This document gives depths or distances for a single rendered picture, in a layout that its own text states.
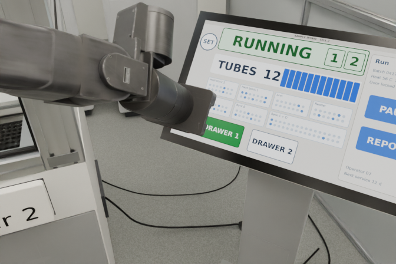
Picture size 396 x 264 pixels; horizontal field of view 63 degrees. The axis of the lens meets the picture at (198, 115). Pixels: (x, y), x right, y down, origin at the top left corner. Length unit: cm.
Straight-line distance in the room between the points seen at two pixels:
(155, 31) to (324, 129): 39
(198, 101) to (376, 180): 36
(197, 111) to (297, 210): 48
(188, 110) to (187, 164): 168
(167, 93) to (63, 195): 47
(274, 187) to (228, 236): 95
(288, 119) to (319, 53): 14
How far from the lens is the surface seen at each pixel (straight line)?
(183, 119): 45
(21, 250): 91
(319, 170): 66
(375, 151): 66
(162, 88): 37
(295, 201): 85
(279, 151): 66
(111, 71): 32
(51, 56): 30
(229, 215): 184
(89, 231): 89
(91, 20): 392
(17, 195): 76
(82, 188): 79
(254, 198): 88
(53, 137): 70
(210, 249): 171
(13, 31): 30
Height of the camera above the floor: 141
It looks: 33 degrees down
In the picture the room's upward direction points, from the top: straight up
